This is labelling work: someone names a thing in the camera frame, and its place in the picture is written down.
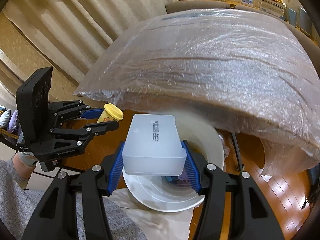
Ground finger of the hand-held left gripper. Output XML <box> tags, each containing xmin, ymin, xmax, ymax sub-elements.
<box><xmin>47</xmin><ymin>100</ymin><xmax>104</xmax><ymax>128</ymax></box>
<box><xmin>49</xmin><ymin>121</ymin><xmax>120</xmax><ymax>146</ymax></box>

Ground small yellow lidded tub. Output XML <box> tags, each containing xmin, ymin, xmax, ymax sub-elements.
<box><xmin>97</xmin><ymin>103</ymin><xmax>124</xmax><ymax>123</ymax></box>

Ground white plastic bin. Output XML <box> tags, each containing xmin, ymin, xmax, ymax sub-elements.
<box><xmin>122</xmin><ymin>112</ymin><xmax>225</xmax><ymax>212</ymax></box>

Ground translucent plastic box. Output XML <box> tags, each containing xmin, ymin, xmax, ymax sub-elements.
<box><xmin>122</xmin><ymin>114</ymin><xmax>187</xmax><ymax>176</ymax></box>

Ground purple hair roller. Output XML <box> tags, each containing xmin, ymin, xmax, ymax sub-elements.
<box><xmin>176</xmin><ymin>172</ymin><xmax>192</xmax><ymax>188</ymax></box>

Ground beige curtain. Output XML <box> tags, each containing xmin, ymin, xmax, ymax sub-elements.
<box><xmin>0</xmin><ymin>0</ymin><xmax>178</xmax><ymax>100</ymax></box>

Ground beige cloth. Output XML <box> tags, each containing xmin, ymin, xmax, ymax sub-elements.
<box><xmin>102</xmin><ymin>187</ymin><xmax>194</xmax><ymax>240</ymax></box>

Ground blue patterned cushion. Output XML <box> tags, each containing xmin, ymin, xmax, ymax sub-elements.
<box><xmin>0</xmin><ymin>110</ymin><xmax>12</xmax><ymax>129</ymax></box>

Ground person's left forearm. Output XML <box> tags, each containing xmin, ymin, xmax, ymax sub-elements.
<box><xmin>0</xmin><ymin>152</ymin><xmax>38</xmax><ymax>193</ymax></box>

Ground grey picture frame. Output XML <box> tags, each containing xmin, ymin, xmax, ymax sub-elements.
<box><xmin>299</xmin><ymin>7</ymin><xmax>313</xmax><ymax>34</ymax></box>
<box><xmin>286</xmin><ymin>7</ymin><xmax>298</xmax><ymax>28</ymax></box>

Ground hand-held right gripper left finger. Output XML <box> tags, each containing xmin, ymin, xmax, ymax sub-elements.
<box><xmin>22</xmin><ymin>141</ymin><xmax>125</xmax><ymax>240</ymax></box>

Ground stack of books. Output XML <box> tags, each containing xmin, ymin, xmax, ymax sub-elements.
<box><xmin>257</xmin><ymin>0</ymin><xmax>287</xmax><ymax>18</ymax></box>

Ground plastic-covered table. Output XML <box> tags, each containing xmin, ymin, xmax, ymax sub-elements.
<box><xmin>74</xmin><ymin>8</ymin><xmax>320</xmax><ymax>177</ymax></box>

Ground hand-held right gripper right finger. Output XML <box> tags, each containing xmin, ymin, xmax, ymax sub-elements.
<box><xmin>181</xmin><ymin>140</ymin><xmax>285</xmax><ymax>240</ymax></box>

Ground purple cushion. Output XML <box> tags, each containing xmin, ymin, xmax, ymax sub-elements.
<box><xmin>7</xmin><ymin>109</ymin><xmax>19</xmax><ymax>133</ymax></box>

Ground person's grey clothing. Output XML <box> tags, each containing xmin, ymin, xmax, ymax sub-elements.
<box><xmin>0</xmin><ymin>187</ymin><xmax>148</xmax><ymax>240</ymax></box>

